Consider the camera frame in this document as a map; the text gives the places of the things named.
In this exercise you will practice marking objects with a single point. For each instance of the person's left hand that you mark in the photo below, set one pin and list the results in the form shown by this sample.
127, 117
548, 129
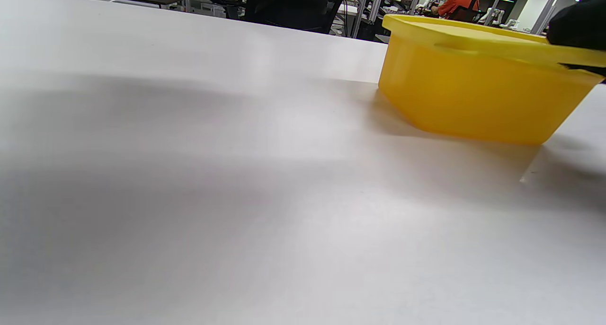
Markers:
582, 22

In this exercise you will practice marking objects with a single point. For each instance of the yellow plastic food container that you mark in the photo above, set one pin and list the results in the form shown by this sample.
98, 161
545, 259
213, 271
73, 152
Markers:
473, 102

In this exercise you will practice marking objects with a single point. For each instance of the black mesh office chair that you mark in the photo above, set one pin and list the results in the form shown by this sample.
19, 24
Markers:
284, 8

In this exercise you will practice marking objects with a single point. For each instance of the aluminium post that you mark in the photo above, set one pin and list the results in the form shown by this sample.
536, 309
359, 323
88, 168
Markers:
544, 13

